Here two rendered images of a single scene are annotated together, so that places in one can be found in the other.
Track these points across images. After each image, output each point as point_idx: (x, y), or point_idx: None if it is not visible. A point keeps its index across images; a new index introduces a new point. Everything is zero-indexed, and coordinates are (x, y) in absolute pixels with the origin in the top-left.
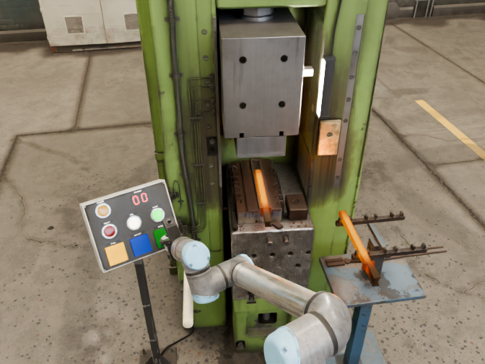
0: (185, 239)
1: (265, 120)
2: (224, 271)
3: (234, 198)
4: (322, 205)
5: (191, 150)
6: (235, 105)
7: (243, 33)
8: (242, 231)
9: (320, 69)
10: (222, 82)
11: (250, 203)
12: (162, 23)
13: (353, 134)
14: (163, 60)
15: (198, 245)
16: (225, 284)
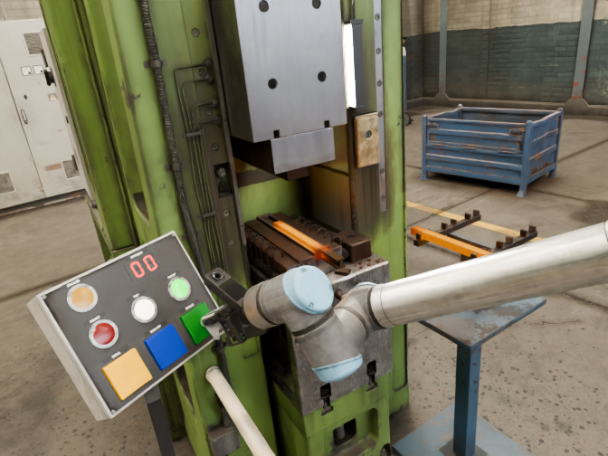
0: (270, 279)
1: (305, 104)
2: (354, 309)
3: (273, 251)
4: (373, 242)
5: (194, 192)
6: (262, 83)
7: None
8: None
9: (344, 42)
10: (240, 46)
11: (295, 253)
12: None
13: (390, 133)
14: (131, 38)
15: (309, 268)
16: (365, 330)
